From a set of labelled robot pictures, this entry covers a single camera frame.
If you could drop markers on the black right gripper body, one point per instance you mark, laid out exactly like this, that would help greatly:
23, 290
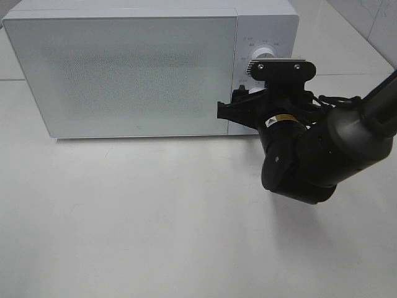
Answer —
253, 109

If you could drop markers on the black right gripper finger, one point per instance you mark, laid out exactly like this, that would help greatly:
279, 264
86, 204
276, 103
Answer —
281, 69

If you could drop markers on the white dial knob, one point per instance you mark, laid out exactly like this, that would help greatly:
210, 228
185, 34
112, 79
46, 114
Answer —
263, 52
256, 89

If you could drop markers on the white microwave door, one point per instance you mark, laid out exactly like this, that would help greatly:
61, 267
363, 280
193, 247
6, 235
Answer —
127, 77

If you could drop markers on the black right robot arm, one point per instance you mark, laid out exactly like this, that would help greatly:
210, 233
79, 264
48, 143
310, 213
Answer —
311, 143

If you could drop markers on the white microwave oven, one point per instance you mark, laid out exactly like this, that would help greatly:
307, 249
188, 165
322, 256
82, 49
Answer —
272, 23

